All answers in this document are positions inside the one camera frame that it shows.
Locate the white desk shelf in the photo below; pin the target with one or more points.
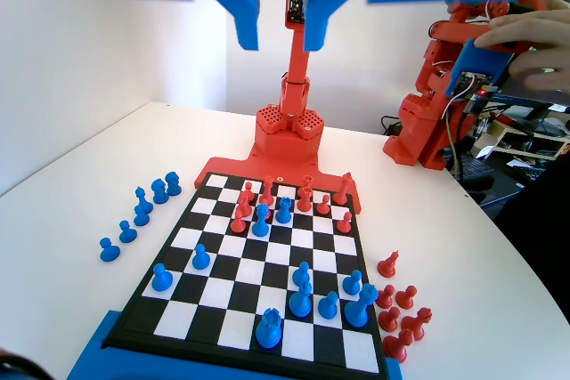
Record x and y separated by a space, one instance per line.
512 133

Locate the blue chess rook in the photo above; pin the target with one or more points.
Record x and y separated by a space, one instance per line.
268 331
283 212

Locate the blue chess queen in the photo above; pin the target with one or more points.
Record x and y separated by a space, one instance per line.
259 222

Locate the person's bare hand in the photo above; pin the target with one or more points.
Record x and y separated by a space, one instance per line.
534 28

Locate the red chess pawn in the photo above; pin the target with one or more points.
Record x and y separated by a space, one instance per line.
238 225
344 223
405 297
388 320
268 212
322 205
247 191
385 297

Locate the red camera housing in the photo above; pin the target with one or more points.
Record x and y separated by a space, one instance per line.
294 6

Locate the blue base plate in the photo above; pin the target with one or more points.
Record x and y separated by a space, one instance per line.
91 353

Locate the blue chess bishop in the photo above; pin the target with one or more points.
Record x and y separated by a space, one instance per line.
300 302
142 199

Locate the black white chessboard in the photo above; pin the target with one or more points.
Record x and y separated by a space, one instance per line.
267 260

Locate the black keyboard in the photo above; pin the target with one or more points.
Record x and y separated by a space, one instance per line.
474 171

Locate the red chess rook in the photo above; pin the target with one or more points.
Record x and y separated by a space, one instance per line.
306 182
304 202

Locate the blue chess knight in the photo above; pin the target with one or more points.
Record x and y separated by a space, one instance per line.
173 184
159 191

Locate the blue chess pawn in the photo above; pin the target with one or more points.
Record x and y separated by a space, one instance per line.
127 233
303 273
141 218
161 277
200 257
328 306
352 283
108 252

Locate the blue controller board case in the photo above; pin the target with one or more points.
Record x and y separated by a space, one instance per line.
476 62

